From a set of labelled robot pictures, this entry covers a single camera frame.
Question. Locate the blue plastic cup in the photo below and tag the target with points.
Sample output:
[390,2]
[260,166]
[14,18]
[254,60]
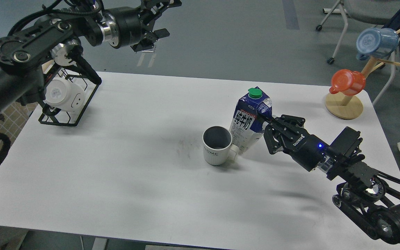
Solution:
[377,43]

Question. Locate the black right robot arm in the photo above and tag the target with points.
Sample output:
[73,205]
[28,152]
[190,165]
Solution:
[364,197]

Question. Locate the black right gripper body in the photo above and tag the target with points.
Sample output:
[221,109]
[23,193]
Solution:
[305,149]

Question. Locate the white smiley mug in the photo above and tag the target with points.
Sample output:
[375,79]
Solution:
[64,95]

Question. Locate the grey rolling chair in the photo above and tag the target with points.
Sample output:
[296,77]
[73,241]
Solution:
[376,12]

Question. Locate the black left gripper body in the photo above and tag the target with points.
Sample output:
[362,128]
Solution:
[127,27]

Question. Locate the wooden cup tree stand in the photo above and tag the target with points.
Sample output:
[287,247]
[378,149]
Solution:
[354,111]

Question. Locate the white ribbed mug dark inside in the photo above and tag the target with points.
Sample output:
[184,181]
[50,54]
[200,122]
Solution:
[218,146]

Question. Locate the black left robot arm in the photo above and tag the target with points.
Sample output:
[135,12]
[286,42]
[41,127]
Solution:
[39,45]

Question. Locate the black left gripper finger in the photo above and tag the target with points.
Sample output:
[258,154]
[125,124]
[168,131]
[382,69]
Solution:
[147,42]
[151,10]

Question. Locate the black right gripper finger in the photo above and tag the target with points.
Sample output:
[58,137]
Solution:
[274,139]
[283,123]

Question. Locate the black wire cup rack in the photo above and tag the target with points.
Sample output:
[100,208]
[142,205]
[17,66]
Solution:
[57,117]

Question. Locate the orange plastic cup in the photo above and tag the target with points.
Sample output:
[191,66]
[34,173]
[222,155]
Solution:
[347,82]

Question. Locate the blue white milk carton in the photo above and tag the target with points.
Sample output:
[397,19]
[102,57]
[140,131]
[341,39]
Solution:
[247,125]

